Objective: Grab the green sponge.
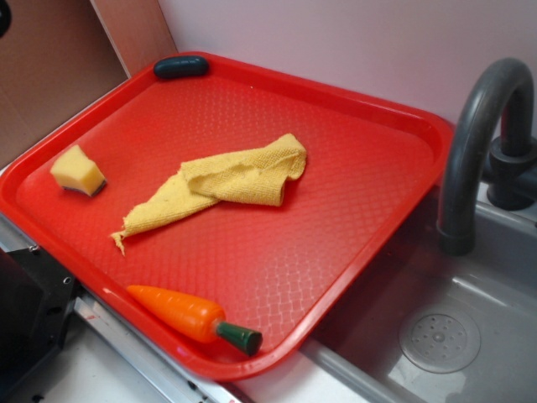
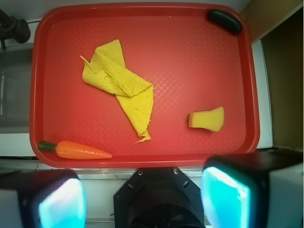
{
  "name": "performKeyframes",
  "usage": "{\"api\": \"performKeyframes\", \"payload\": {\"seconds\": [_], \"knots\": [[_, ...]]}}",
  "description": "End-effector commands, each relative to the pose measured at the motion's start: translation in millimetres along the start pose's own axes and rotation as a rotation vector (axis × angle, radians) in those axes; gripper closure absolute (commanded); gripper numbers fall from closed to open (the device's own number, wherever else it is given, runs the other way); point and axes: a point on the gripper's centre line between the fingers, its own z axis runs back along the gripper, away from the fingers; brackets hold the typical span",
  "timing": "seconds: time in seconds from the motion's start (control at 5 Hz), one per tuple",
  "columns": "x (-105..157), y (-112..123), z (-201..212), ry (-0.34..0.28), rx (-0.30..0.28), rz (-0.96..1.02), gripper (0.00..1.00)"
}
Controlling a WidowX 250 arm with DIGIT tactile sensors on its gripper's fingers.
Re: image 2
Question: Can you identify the black octagonal mount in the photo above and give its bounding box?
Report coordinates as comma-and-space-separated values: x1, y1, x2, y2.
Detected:
113, 167, 205, 228

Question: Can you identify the yellow-green sponge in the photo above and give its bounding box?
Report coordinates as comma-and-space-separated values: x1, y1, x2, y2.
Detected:
188, 106, 225, 132

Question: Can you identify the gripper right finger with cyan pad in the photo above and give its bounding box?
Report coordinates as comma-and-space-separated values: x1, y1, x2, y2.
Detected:
201, 152, 304, 228

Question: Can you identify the grey metal sink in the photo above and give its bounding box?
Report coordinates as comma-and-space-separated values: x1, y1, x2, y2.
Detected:
0, 44, 33, 134

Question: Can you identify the red plastic tray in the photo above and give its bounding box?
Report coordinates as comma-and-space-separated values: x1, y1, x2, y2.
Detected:
29, 3, 259, 168

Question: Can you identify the orange toy carrot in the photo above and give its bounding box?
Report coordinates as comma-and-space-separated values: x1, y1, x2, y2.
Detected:
38, 141, 113, 160

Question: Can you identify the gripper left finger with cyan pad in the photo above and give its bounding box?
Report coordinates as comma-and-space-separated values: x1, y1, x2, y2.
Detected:
0, 170, 87, 228

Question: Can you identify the yellow woven cloth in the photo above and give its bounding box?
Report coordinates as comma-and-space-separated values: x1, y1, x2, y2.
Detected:
81, 39, 154, 143

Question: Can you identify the dark metal faucet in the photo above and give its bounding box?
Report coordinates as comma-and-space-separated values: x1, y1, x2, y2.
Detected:
0, 10, 31, 50

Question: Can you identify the black oval object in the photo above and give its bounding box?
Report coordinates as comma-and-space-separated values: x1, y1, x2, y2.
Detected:
207, 9, 243, 34

